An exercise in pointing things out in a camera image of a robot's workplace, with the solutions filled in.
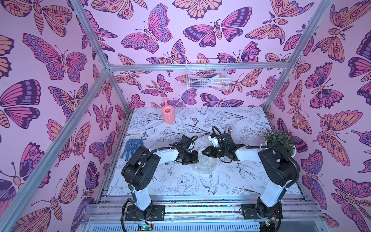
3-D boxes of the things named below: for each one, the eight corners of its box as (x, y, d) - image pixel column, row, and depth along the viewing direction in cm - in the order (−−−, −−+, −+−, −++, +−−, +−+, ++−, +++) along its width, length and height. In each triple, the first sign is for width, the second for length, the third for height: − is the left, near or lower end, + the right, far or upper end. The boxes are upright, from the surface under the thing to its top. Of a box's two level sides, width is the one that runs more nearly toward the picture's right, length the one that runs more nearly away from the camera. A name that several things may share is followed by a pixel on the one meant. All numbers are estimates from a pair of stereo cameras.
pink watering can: (162, 126, 111) (160, 116, 102) (165, 108, 124) (163, 98, 115) (174, 126, 111) (173, 116, 102) (175, 108, 124) (174, 98, 115)
